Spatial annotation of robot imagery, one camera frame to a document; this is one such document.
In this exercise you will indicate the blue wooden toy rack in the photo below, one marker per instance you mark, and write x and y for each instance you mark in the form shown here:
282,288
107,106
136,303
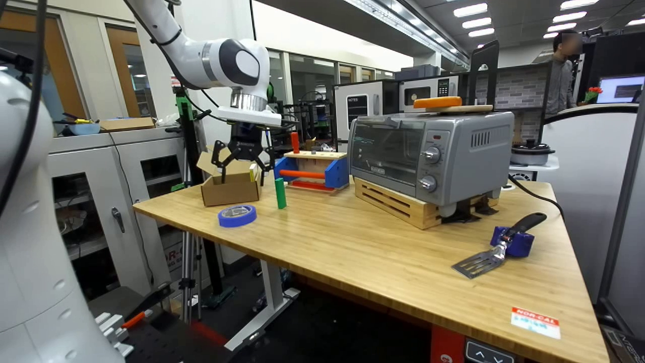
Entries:
314,170

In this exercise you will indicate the silver toaster oven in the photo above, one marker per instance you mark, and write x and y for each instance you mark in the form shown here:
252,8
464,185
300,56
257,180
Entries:
434,157

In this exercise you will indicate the grey storage cabinet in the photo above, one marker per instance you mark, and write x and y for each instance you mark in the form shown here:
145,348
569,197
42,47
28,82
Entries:
97,180

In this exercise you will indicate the white machine cabinet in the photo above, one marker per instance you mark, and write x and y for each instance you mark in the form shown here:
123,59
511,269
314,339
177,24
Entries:
354,102

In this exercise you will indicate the computer monitor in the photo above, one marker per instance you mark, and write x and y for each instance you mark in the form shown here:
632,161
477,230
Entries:
619,89

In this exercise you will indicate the blue masking tape roll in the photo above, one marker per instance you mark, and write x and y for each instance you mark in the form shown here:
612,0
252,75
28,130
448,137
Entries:
237,217

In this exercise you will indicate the wooden crate under toaster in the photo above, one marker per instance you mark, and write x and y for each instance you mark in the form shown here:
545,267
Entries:
425,215

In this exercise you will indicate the red warning sticker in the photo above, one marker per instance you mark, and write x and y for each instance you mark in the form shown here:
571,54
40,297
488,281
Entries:
536,322

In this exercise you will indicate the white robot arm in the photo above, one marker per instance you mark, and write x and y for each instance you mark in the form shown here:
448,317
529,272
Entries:
242,64

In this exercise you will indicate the orange object on toaster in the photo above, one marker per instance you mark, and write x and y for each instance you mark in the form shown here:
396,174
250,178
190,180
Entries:
436,103

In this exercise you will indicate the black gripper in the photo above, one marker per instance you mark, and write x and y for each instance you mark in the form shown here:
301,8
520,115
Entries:
245,143

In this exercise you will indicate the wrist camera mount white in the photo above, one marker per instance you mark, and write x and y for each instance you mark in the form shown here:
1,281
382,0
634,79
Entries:
248,109

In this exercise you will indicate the blue handled metal spatula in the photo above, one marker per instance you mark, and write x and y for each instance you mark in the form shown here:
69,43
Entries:
507,242

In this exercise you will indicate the brown cardboard carton box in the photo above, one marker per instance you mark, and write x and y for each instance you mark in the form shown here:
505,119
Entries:
234,184

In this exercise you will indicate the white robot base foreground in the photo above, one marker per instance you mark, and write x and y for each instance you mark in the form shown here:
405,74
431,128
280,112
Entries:
43,310

